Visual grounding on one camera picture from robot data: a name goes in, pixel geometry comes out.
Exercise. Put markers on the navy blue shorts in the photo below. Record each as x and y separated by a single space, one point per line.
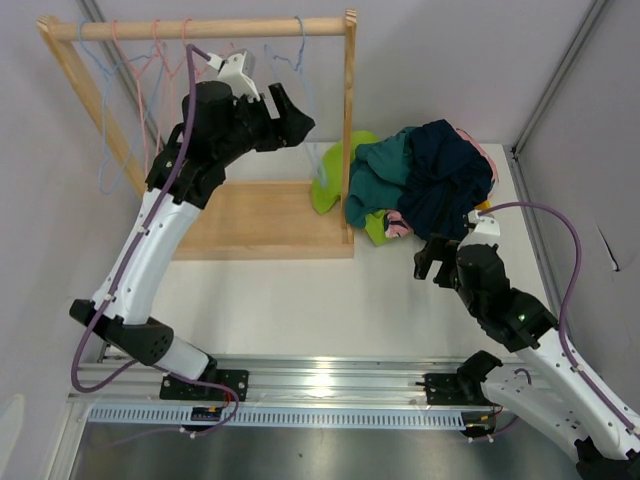
445 180

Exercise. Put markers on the pink patterned shorts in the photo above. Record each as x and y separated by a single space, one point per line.
400 227

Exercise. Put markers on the wooden clothes rack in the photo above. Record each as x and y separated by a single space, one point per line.
255 220

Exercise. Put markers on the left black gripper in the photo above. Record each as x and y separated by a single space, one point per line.
288 130

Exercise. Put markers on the teal green shorts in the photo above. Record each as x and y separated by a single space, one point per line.
379 176

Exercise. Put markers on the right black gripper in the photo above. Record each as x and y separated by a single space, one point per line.
439 249

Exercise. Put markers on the slotted cable duct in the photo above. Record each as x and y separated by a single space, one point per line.
413 419

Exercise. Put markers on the pink hanger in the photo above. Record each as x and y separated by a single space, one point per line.
138 66
199 74
166 112

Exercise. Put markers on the yellow plastic tray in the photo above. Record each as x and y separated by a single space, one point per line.
483 206

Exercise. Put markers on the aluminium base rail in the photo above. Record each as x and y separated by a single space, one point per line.
287 381

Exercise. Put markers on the lime green shorts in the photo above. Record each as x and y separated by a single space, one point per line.
323 199

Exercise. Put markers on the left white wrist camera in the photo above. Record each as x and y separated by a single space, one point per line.
236 71

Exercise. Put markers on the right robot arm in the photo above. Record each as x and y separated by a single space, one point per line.
595 430

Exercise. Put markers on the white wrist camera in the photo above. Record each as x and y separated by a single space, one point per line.
481 230
236 71

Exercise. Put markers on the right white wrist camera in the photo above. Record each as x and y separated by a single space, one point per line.
481 230

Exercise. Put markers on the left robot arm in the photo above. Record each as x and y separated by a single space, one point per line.
218 127

